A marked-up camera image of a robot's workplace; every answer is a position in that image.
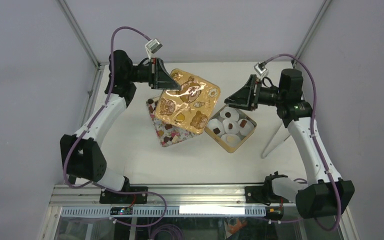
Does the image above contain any silver square tin lid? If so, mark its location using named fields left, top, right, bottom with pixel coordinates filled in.
left=155, top=68, right=221, bottom=135

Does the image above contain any gold square tin box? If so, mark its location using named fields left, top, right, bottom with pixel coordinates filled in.
left=204, top=105, right=257, bottom=154

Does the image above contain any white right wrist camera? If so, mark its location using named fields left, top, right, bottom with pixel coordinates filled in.
left=254, top=62, right=269, bottom=79

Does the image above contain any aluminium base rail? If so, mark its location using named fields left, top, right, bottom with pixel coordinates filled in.
left=49, top=183, right=349, bottom=207

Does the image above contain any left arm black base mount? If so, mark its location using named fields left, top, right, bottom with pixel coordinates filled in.
left=99, top=186, right=149, bottom=205

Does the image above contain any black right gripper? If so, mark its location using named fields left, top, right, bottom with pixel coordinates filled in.
left=224, top=74, right=285, bottom=111

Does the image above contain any floral rectangular tray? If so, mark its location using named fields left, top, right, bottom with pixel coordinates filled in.
left=146, top=97, right=197, bottom=147

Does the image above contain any white slotted cable duct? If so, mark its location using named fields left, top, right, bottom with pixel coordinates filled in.
left=61, top=205, right=266, bottom=218

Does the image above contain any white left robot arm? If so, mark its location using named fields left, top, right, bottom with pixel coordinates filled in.
left=60, top=50, right=181, bottom=203

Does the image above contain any white rectangular chocolate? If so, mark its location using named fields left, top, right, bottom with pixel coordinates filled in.
left=171, top=135, right=179, bottom=144

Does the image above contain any white paper cup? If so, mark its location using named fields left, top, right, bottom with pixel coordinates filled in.
left=219, top=106, right=240, bottom=121
left=206, top=118, right=225, bottom=137
left=222, top=118, right=239, bottom=135
left=238, top=118, right=255, bottom=136
left=220, top=134, right=241, bottom=148

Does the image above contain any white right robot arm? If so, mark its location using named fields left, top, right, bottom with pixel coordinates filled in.
left=224, top=68, right=355, bottom=219

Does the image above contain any white dome chocolate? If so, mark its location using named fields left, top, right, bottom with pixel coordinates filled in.
left=226, top=136, right=236, bottom=144

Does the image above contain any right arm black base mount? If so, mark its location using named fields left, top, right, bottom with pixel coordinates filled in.
left=244, top=171, right=296, bottom=206

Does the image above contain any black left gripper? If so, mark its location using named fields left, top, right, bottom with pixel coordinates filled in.
left=125, top=57, right=181, bottom=90

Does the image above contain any dark square chocolate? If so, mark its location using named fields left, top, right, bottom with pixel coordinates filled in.
left=212, top=127, right=221, bottom=135

